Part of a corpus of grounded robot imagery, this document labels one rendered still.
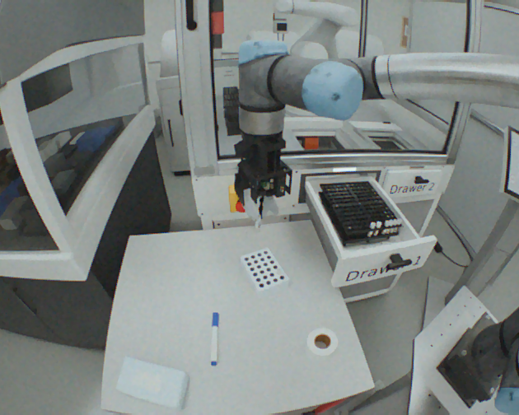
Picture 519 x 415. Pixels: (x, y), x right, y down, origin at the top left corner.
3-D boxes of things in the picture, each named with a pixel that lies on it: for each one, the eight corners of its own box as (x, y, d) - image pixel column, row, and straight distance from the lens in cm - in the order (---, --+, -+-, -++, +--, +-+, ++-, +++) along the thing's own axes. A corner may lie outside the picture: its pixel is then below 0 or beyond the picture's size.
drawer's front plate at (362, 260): (422, 266, 80) (437, 239, 73) (332, 288, 65) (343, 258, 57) (419, 262, 80) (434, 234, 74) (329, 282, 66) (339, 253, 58)
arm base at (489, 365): (513, 352, 82) (538, 334, 77) (491, 394, 72) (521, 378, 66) (487, 318, 77) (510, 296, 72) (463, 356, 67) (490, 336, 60)
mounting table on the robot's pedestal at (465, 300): (511, 379, 111) (532, 365, 104) (437, 479, 88) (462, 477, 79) (447, 304, 101) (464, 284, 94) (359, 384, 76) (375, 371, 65)
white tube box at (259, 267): (288, 287, 70) (289, 279, 67) (259, 299, 68) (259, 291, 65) (267, 256, 77) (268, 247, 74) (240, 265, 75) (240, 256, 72)
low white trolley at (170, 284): (314, 418, 137) (376, 387, 64) (183, 431, 139) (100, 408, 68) (291, 322, 151) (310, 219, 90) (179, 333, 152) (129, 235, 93)
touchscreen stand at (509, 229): (472, 352, 190) (578, 234, 139) (419, 338, 170) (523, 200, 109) (473, 293, 217) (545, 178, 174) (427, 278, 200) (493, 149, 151)
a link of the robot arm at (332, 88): (377, 65, 40) (315, 52, 45) (339, 67, 30) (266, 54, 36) (370, 114, 41) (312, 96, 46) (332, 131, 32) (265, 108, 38)
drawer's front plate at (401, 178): (434, 193, 117) (443, 171, 112) (381, 198, 98) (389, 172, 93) (432, 191, 118) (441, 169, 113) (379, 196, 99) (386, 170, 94)
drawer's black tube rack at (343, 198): (395, 241, 80) (402, 225, 76) (342, 250, 71) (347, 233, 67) (363, 196, 93) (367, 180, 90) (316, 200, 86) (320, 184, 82)
